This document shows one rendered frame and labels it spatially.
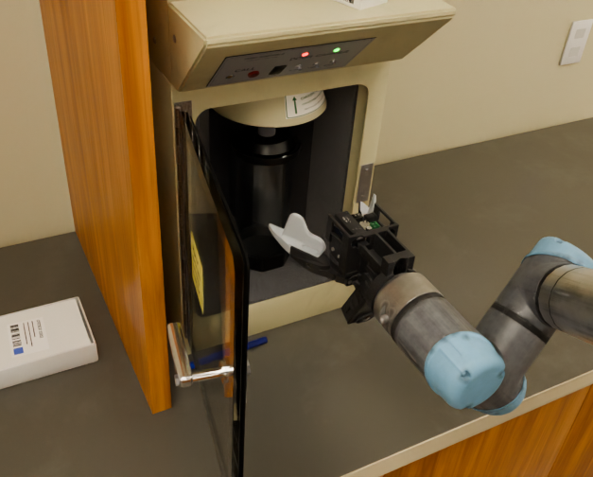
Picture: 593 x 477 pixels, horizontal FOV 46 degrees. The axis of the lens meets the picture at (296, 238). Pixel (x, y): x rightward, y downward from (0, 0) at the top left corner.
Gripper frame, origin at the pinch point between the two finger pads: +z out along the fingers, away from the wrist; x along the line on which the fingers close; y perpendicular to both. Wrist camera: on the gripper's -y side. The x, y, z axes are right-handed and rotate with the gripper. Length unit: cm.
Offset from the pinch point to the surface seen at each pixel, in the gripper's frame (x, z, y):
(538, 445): -42, -19, -51
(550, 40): -94, 51, -4
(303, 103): -2.2, 9.8, 12.6
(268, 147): 0.6, 14.7, 3.6
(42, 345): 37.7, 14.6, -23.6
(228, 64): 13.4, -0.4, 24.5
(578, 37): -103, 50, -4
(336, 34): 1.8, -3.5, 27.7
